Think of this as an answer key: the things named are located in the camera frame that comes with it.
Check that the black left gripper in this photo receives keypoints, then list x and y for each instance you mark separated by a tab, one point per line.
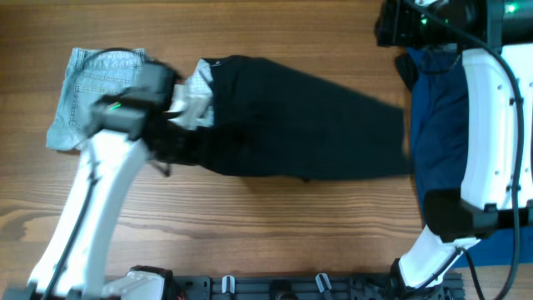
190	159

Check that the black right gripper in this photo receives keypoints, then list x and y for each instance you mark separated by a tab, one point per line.
391	26

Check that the black shorts garment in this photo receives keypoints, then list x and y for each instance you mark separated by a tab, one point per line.
258	118

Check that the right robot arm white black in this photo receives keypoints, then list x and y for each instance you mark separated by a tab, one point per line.
495	42

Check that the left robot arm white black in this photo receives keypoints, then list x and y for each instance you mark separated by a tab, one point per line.
125	132

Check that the small black cloth piece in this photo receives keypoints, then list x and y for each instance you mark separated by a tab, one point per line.
407	70

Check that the blue garment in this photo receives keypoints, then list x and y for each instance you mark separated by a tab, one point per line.
439	122

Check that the folded light blue jeans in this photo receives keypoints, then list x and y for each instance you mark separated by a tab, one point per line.
89	75

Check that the black mounting rail base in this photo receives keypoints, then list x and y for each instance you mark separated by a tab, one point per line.
372	286

